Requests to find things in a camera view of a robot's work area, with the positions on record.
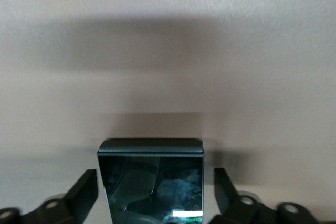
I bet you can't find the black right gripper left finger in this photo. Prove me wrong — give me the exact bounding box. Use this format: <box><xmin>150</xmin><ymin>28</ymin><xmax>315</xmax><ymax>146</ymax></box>
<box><xmin>0</xmin><ymin>168</ymin><xmax>99</xmax><ymax>224</ymax></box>

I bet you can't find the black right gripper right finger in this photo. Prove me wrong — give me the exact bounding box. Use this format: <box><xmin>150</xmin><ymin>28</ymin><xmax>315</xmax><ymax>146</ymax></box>
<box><xmin>209</xmin><ymin>167</ymin><xmax>325</xmax><ymax>224</ymax></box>

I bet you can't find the black phone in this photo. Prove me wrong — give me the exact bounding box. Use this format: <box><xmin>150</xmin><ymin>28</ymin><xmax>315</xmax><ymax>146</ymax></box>
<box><xmin>97</xmin><ymin>137</ymin><xmax>205</xmax><ymax>224</ymax></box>

